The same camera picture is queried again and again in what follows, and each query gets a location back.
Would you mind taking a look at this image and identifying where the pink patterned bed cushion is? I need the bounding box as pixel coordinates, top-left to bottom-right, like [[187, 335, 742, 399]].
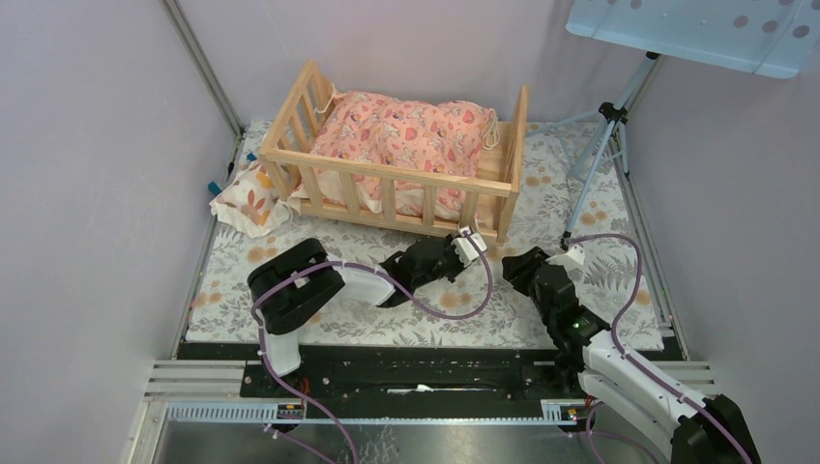
[[310, 91, 500, 219]]

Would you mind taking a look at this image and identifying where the wooden pet bed frame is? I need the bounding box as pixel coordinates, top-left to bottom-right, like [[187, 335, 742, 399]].
[[258, 60, 529, 244]]

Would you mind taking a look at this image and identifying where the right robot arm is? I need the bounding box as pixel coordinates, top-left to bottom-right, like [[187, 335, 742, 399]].
[[502, 245, 761, 463]]

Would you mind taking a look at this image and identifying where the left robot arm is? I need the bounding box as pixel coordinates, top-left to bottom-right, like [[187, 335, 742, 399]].
[[247, 226, 491, 397]]

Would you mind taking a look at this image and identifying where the floral table mat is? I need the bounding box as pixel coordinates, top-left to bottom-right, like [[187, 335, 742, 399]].
[[186, 122, 662, 350]]

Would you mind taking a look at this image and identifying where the black tripod stand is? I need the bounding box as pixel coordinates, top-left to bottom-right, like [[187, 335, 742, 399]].
[[540, 51, 661, 249]]

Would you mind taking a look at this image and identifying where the floral small pillow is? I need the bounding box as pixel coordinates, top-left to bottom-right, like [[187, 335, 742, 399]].
[[209, 160, 293, 238]]

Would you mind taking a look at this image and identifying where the blue toy item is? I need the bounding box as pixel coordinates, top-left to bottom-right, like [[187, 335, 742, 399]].
[[207, 152, 263, 201]]

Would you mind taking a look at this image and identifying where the grey diagonal pole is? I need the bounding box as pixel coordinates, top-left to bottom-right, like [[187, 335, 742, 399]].
[[159, 0, 245, 139]]

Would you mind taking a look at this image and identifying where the light blue perforated panel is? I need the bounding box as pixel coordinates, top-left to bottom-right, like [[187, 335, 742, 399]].
[[566, 0, 819, 79]]

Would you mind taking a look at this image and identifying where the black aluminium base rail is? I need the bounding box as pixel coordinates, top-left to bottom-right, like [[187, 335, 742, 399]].
[[140, 340, 719, 424]]

